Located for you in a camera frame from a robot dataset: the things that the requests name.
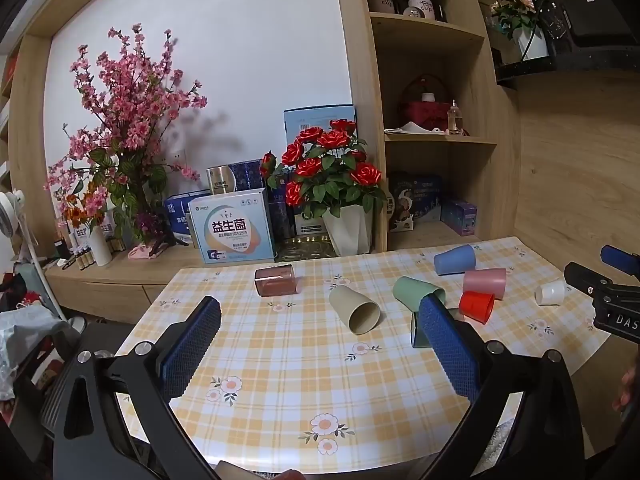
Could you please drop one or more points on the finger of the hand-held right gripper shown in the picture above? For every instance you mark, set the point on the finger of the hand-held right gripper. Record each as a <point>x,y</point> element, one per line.
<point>585,280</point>
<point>620,259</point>

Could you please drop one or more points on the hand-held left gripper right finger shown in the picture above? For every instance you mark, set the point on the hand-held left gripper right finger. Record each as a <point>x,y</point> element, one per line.
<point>447,352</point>

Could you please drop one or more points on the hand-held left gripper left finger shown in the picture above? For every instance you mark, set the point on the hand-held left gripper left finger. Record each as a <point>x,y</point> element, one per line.
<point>192,347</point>

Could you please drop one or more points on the white cup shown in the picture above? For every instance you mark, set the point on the white cup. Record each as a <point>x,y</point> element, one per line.
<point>550,292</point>

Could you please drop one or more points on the dark green cup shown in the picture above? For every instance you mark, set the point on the dark green cup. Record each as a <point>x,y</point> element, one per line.
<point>417,330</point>

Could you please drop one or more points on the red cup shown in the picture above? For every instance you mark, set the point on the red cup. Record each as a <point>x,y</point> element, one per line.
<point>476,306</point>

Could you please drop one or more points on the light green cup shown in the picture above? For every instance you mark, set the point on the light green cup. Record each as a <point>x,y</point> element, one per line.
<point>415,292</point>

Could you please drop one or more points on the pink cup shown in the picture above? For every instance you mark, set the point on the pink cup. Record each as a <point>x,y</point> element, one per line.
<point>484,281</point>

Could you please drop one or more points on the blue cup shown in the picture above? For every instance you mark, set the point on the blue cup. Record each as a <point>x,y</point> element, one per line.
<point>454,260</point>

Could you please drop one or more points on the beige cup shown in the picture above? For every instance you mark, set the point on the beige cup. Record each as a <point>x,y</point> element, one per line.
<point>352,307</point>

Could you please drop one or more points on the brown translucent cup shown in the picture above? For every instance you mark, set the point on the brown translucent cup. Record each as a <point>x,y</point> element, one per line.
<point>275,281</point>

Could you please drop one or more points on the person's right hand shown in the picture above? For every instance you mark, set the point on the person's right hand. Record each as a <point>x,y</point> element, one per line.
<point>631,385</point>

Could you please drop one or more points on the wooden low cabinet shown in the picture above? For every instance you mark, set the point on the wooden low cabinet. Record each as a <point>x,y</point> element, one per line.
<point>110,285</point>

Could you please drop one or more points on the yellow checkered floral tablecloth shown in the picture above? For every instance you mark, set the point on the yellow checkered floral tablecloth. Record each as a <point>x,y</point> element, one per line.
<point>300,370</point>

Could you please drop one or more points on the small pink wrapped bouquet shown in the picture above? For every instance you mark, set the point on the small pink wrapped bouquet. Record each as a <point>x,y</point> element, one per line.
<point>147,245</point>

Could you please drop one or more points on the white box with pastel print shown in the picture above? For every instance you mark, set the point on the white box with pastel print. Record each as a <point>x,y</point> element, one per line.
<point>232,227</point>

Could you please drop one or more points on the blue and white box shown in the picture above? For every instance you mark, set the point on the blue and white box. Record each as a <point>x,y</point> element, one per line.
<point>176,215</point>

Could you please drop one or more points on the white vase with orange flowers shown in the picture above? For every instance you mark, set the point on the white vase with orange flowers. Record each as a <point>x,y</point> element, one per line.
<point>100,247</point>

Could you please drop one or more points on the purple blue box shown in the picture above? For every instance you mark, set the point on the purple blue box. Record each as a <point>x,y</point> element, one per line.
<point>459,216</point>

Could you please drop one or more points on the row of small bottles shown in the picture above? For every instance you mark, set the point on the row of small bottles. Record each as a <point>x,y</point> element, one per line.
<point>82,259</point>

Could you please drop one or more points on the gold tray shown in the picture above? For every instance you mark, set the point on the gold tray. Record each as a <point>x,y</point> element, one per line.
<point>300,249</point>

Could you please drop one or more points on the dark blue illustrated carton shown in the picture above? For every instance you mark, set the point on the dark blue illustrated carton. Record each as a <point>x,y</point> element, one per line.
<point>415,202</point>

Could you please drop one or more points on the tall dark blue box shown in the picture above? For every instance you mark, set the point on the tall dark blue box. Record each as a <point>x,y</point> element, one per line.
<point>280,215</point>

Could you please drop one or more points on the wooden shelf unit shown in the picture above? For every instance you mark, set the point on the wooden shelf unit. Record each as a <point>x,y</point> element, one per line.
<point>480,160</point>

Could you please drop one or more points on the green and white box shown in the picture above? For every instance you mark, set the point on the green and white box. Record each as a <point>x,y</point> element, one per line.
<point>307,224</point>

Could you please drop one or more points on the white plastic bag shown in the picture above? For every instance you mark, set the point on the white plastic bag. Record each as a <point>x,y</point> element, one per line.
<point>20,345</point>

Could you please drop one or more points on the dark blue patterned box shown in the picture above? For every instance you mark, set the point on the dark blue patterned box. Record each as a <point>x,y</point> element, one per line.
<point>247,175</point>

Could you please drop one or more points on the clear glass bottle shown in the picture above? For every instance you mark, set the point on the clear glass bottle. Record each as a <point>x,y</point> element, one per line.
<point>454,120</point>

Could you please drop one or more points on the red roses in white pot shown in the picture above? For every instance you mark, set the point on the red roses in white pot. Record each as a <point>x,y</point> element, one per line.
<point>330,175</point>

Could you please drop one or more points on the white fan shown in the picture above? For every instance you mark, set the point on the white fan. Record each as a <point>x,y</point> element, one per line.
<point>15,215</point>

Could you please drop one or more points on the white folded cloth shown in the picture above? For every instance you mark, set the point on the white folded cloth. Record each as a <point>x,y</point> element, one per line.
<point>411,129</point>

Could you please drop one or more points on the black appliance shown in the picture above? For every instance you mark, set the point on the black appliance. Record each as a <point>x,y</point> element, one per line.
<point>595,25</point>

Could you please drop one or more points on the red gift basket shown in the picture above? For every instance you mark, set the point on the red gift basket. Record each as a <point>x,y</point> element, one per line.
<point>424,107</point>

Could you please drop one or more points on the pink blossom bouquet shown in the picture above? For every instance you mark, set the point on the pink blossom bouquet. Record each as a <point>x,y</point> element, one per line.
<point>125,120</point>

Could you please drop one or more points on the light blue box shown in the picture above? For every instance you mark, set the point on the light blue box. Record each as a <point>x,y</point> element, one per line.
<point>310,117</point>

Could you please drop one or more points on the pink flowers in white pot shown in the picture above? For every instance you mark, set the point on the pink flowers in white pot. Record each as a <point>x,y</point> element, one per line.
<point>522,7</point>

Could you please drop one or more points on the white wall outlet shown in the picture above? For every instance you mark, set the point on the white wall outlet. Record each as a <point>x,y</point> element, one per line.
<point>176,158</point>

